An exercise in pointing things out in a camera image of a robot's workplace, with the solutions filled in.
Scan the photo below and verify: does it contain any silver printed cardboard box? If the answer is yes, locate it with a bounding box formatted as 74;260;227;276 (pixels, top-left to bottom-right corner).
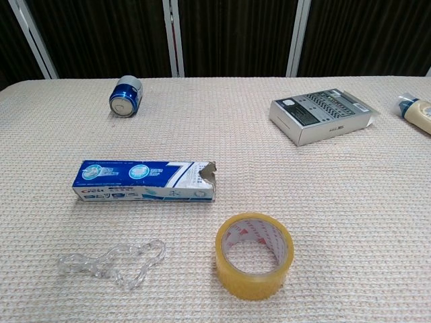
268;87;381;147

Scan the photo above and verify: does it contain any blue silver metal can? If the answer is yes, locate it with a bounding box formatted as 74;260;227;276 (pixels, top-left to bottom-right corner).
108;75;143;118

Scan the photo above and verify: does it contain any clear plastic chain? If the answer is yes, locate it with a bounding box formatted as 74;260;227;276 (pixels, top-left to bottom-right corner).
57;239;167;292

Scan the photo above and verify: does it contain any white partition post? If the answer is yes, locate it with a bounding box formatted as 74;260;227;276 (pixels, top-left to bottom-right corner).
286;0;311;77
162;0;185;77
7;0;59;80

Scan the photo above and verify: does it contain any yellowish clear tape roll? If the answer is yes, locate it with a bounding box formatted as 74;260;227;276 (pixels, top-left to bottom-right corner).
215;212;295;301

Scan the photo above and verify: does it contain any beige woven tablecloth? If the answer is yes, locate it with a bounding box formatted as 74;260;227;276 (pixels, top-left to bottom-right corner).
0;75;431;323

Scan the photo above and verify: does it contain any blue white toothpaste box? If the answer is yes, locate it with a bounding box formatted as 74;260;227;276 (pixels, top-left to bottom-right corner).
72;159;218;203

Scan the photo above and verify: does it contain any beige bottle with blue cap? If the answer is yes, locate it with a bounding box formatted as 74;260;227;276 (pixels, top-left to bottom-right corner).
392;92;431;136

